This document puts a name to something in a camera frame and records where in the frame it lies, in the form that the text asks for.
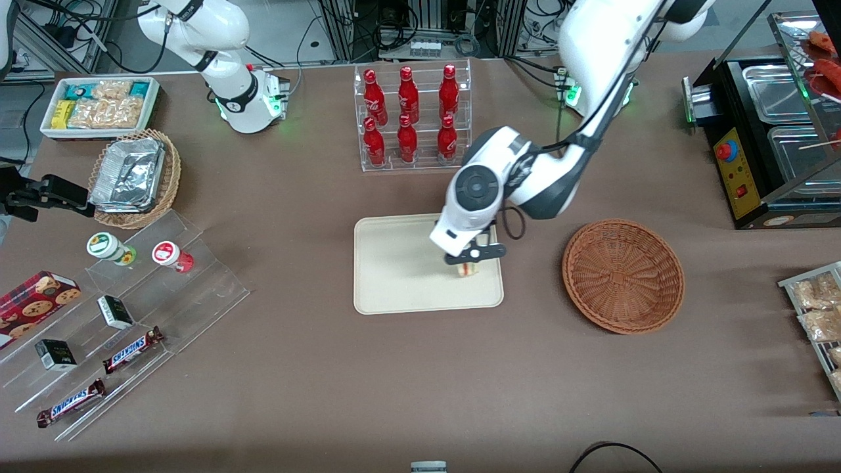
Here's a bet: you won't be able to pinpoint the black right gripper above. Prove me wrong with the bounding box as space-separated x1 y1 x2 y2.
0 164 97 222

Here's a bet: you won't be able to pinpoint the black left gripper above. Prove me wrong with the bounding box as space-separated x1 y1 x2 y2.
447 225 496 265

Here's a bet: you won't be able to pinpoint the cream plastic tray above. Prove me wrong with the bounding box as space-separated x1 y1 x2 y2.
353 210 505 315

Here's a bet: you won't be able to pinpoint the oval tan wicker basket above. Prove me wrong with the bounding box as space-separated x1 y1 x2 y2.
88 129 182 230

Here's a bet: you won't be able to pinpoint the round brown wicker basket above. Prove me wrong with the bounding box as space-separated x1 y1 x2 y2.
562 219 685 335

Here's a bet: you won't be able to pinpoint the white plastic snack bin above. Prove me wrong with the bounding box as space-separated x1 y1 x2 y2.
39 76 160 141

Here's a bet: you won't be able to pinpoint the green lidded snack cup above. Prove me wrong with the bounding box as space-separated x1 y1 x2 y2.
86 232 137 266

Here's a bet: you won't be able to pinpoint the stacked foil containers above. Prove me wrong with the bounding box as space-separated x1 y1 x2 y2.
90 138 166 214

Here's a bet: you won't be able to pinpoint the large clear cracker bag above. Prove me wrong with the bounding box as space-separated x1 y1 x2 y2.
68 99 144 129

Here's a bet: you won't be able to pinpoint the clear acrylic bottle rack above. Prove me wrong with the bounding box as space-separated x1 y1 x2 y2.
353 59 472 173

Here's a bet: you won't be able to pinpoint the small clear cracker bag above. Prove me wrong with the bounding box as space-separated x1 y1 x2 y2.
92 80 134 102

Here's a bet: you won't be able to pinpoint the red cookie box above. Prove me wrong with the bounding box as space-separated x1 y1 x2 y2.
0 271 82 350

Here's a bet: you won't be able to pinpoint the red cola bottle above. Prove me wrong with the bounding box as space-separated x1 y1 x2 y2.
363 117 386 168
363 68 388 127
397 114 419 164
439 64 460 121
398 66 420 124
437 115 458 165

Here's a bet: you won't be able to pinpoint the red lidded snack cup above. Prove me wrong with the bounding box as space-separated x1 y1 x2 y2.
152 241 194 273

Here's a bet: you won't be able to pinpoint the small black carton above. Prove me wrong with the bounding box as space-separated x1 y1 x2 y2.
97 295 135 330
34 339 78 372

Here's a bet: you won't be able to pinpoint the clear acrylic step display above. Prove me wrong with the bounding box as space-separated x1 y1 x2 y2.
0 209 251 442

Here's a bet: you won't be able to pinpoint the Snickers chocolate bar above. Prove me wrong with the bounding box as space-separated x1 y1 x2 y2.
102 327 165 375
36 378 106 429

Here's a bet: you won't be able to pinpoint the black food warmer machine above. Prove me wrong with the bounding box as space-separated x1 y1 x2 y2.
681 10 841 230

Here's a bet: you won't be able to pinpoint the clear bag of pastries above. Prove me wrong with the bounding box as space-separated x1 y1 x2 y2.
790 273 841 309
797 307 841 342

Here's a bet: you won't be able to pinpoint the red sausage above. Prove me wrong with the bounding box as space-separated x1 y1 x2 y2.
807 31 839 56
811 58 841 99

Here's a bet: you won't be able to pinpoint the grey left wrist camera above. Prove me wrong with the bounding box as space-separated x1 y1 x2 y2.
453 244 508 263

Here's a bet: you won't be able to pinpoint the black floor cable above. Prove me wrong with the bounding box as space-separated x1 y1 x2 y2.
568 441 664 473

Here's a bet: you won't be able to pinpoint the grey wire rack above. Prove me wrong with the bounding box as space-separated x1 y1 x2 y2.
778 261 841 403

